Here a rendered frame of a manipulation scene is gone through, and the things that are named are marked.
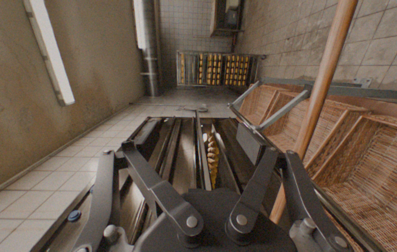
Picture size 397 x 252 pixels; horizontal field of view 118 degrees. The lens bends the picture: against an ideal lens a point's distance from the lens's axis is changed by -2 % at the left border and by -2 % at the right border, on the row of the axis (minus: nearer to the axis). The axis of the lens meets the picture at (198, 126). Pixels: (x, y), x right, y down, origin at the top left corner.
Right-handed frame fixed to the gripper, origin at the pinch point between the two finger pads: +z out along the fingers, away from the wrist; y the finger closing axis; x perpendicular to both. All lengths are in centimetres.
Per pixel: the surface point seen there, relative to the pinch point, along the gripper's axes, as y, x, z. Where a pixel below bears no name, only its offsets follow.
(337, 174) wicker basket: 80, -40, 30
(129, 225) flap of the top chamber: -27, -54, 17
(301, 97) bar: 51, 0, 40
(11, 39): -112, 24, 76
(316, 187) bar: 31.8, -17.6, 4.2
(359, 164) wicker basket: 89, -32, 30
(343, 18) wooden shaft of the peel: 28.3, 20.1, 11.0
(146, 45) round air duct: -93, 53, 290
